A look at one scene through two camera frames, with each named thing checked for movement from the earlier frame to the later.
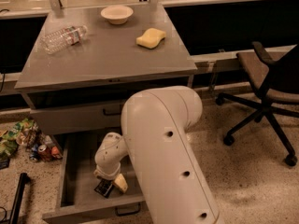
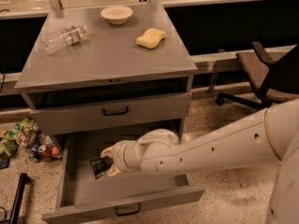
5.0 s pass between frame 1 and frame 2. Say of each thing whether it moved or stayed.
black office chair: stayed
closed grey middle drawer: stayed
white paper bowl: stayed
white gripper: moved
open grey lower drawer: stayed
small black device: moved
